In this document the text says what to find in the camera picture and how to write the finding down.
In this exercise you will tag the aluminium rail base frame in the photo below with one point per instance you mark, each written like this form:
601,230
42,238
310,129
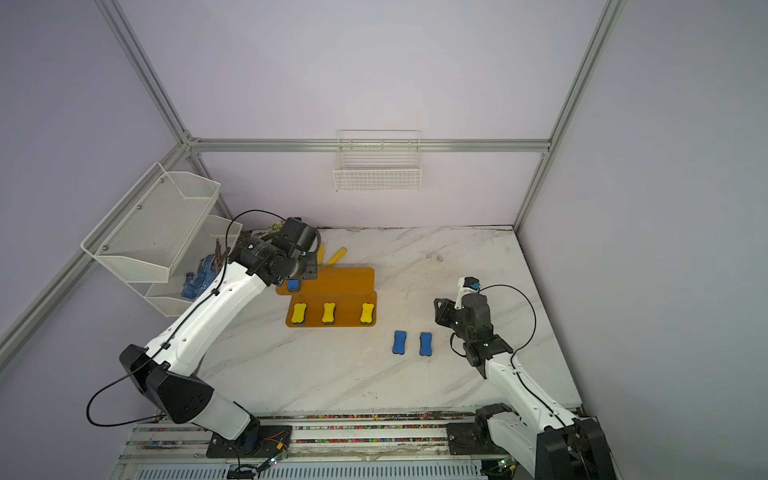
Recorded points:
324,445

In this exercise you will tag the yellow eraser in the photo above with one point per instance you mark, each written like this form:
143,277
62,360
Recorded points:
328,317
298,316
367,314

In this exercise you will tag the yellow handled garden tool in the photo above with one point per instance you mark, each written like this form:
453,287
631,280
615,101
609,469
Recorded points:
333,259

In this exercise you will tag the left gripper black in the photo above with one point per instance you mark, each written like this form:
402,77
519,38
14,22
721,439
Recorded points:
312,273

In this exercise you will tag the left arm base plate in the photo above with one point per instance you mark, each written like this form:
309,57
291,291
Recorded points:
265,442

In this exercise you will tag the orange wooden two-tier shelf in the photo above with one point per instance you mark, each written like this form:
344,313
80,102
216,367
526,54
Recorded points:
348,287

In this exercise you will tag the white mesh wall bin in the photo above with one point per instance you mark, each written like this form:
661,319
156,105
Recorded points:
210,239
144,237

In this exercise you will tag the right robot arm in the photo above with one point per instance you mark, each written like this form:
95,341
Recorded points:
543,437

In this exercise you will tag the blue crumpled item in bin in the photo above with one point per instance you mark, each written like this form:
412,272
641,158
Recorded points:
197,282

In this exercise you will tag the green succulent in white pot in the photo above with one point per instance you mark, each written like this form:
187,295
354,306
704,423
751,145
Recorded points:
275,228

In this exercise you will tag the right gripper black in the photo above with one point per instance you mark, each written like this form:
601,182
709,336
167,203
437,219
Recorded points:
443,314

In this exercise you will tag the white wire wall basket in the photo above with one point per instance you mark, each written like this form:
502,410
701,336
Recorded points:
378,160

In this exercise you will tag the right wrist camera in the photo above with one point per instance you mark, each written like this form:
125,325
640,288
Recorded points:
466,286

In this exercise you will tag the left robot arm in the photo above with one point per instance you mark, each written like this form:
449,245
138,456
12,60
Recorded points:
165,370

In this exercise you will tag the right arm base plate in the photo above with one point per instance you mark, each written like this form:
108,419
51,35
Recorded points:
464,439

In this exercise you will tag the white mesh lower wall bin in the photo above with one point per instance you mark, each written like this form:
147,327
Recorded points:
210,239

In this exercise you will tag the white mesh upper wall bin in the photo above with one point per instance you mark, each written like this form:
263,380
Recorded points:
144,237

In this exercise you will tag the blue eraser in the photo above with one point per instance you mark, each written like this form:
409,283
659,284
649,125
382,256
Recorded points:
399,342
293,285
425,344

